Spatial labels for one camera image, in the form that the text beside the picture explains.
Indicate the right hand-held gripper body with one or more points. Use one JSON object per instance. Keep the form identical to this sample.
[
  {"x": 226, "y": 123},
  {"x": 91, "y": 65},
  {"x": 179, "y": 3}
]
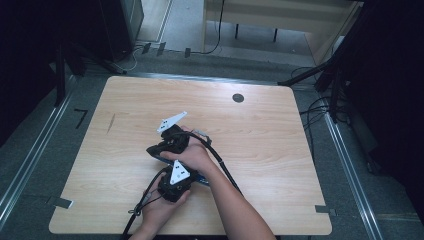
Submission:
[{"x": 175, "y": 140}]

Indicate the round grey table grommet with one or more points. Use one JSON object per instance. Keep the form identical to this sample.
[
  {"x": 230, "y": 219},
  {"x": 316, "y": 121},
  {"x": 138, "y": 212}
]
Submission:
[{"x": 238, "y": 97}]

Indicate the light wooden bench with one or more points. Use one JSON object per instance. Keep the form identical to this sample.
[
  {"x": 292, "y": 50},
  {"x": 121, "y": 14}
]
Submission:
[{"x": 283, "y": 16}]

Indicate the person's right hand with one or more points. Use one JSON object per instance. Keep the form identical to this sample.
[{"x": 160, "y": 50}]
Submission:
[{"x": 195, "y": 156}]

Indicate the small dark floor tab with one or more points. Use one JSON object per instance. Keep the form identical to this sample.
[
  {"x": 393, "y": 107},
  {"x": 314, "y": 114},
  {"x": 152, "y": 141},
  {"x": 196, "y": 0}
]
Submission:
[
  {"x": 161, "y": 48},
  {"x": 146, "y": 48},
  {"x": 187, "y": 52}
]

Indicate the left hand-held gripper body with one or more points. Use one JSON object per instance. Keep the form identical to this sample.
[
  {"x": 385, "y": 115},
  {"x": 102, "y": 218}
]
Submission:
[{"x": 175, "y": 190}]

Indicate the metal floor rail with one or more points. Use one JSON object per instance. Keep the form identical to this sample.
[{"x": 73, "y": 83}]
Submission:
[
  {"x": 200, "y": 78},
  {"x": 353, "y": 180},
  {"x": 33, "y": 160}
]

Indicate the black metal stand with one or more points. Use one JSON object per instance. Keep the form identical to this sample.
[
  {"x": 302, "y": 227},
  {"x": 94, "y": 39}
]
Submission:
[{"x": 60, "y": 76}]

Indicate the person's left hand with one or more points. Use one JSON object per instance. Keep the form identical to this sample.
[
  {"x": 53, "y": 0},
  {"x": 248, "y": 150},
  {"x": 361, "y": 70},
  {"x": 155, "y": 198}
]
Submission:
[{"x": 158, "y": 211}]

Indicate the grey tape piece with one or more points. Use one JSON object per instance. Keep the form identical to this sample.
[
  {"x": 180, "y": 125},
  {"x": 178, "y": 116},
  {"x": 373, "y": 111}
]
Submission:
[
  {"x": 60, "y": 202},
  {"x": 325, "y": 210}
]

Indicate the black cabinet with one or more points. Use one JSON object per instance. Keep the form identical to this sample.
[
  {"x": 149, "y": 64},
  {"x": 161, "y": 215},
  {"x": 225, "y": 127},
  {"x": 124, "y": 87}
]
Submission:
[{"x": 120, "y": 26}]

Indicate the dark curtain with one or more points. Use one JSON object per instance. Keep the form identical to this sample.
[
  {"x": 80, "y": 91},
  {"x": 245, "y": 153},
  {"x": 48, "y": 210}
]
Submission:
[
  {"x": 26, "y": 50},
  {"x": 390, "y": 100}
]

